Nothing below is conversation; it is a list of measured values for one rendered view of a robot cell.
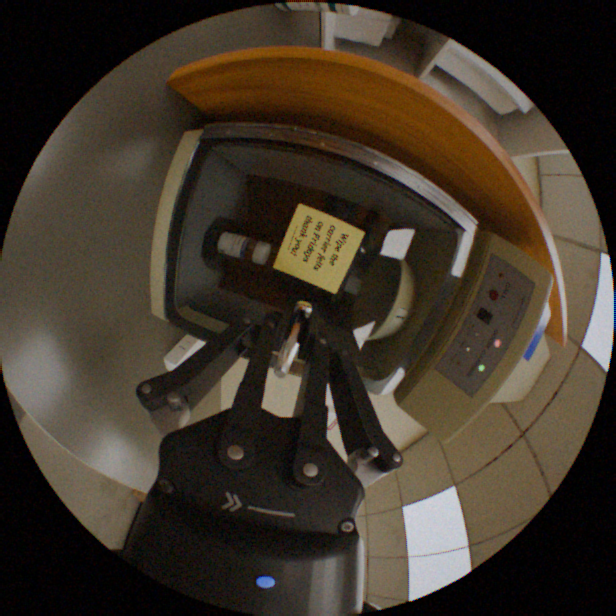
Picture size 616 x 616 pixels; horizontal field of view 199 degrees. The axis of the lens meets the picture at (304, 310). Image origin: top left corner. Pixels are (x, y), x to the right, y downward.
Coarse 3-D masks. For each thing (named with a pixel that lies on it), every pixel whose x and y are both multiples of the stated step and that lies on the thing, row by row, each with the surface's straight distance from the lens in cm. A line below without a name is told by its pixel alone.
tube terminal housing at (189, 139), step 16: (192, 144) 32; (176, 160) 32; (176, 176) 31; (176, 192) 30; (160, 208) 32; (160, 224) 31; (160, 240) 31; (160, 256) 31; (160, 272) 32; (464, 272) 30; (160, 288) 33; (160, 304) 34; (448, 304) 29; (432, 336) 30; (400, 384) 34
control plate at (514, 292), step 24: (504, 264) 30; (480, 288) 29; (504, 288) 30; (528, 288) 32; (504, 312) 30; (456, 336) 29; (480, 336) 29; (504, 336) 30; (480, 360) 30; (456, 384) 31; (480, 384) 31
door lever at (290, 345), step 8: (296, 304) 16; (304, 304) 16; (296, 312) 16; (304, 312) 16; (296, 320) 16; (304, 320) 16; (288, 328) 17; (296, 328) 16; (304, 328) 16; (288, 336) 17; (296, 336) 17; (288, 344) 17; (296, 344) 17; (280, 352) 18; (288, 352) 18; (280, 360) 19; (288, 360) 19; (280, 368) 19; (288, 368) 19; (280, 376) 20
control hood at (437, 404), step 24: (480, 240) 32; (504, 240) 31; (480, 264) 30; (528, 264) 32; (456, 312) 29; (528, 312) 32; (528, 336) 32; (432, 360) 30; (504, 360) 31; (408, 384) 33; (432, 384) 31; (408, 408) 34; (432, 408) 33; (456, 408) 33; (480, 408) 34; (432, 432) 36; (456, 432) 36
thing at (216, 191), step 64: (192, 192) 26; (256, 192) 21; (320, 192) 20; (384, 192) 22; (192, 256) 25; (256, 256) 21; (384, 256) 21; (448, 256) 26; (192, 320) 28; (256, 320) 23; (320, 320) 21; (384, 320) 23; (384, 384) 30
